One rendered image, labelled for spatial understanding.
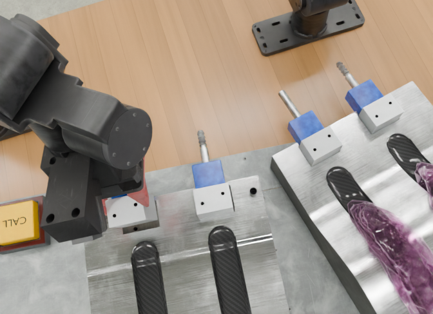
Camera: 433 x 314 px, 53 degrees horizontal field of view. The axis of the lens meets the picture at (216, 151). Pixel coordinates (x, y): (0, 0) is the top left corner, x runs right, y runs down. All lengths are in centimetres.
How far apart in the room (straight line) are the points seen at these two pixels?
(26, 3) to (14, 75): 177
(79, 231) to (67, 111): 11
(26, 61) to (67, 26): 54
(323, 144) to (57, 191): 39
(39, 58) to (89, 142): 8
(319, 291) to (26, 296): 45
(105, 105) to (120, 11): 56
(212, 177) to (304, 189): 14
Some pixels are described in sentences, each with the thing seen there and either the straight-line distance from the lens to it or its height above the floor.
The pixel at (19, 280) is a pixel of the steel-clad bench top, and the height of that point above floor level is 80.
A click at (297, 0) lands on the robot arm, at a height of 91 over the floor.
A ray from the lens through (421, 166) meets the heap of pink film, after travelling 70.
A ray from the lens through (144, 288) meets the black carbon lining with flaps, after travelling 62.
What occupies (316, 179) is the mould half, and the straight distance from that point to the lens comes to 67.
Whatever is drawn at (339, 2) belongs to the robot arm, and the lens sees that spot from 74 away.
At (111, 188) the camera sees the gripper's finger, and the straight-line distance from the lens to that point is 49.
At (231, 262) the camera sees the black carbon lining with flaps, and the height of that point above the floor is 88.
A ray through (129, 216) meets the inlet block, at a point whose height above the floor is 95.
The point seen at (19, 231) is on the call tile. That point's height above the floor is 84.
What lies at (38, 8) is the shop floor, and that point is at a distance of 211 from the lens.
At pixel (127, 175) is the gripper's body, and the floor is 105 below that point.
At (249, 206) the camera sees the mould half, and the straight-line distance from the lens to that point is 61.
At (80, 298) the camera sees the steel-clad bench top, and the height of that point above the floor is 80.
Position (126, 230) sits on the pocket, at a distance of 65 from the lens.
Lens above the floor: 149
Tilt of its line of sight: 70 degrees down
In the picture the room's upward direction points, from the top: 12 degrees counter-clockwise
